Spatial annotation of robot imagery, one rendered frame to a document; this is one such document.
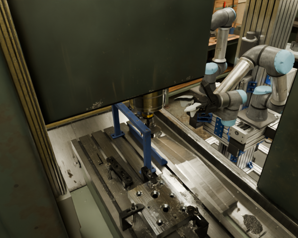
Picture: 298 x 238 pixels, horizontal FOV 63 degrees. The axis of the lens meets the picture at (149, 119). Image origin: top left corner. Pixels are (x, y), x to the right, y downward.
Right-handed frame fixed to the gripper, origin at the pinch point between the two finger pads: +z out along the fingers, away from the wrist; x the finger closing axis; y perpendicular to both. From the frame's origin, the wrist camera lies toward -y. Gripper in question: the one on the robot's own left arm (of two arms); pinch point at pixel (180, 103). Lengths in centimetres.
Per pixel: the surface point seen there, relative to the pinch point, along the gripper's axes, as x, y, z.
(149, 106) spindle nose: -7.6, -6.2, 17.9
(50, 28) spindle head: -19, -41, 49
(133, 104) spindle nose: -3.0, -5.2, 23.5
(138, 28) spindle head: -14.0, -38.1, 24.5
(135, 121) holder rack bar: 26.5, 24.5, 14.1
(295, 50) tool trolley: 163, 51, -262
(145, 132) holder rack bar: 14.4, 24.6, 11.6
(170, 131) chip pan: 76, 78, -34
